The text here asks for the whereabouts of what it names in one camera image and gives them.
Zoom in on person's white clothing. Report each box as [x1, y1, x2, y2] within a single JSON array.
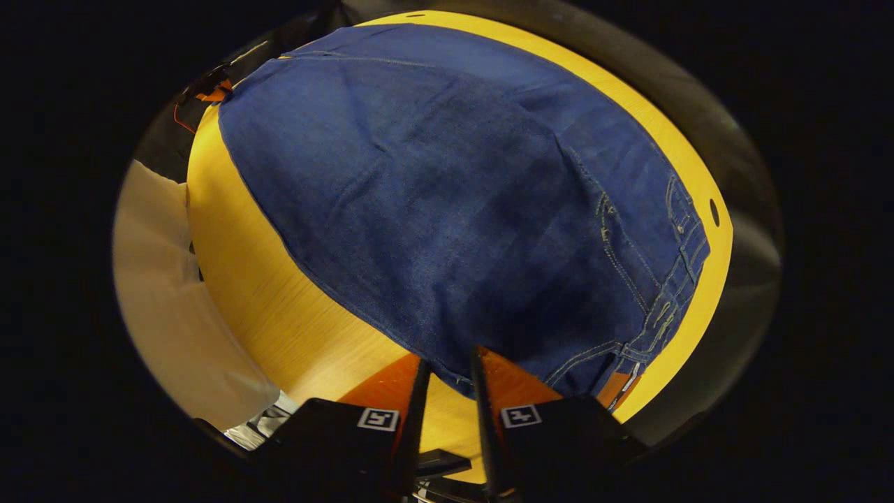
[[113, 159, 281, 432]]

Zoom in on blue denim jeans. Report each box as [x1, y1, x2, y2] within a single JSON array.
[[218, 23, 712, 414]]

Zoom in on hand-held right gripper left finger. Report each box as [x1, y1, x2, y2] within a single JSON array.
[[251, 354, 432, 503]]

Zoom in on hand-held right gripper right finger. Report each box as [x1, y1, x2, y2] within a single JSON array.
[[470, 346, 650, 503]]

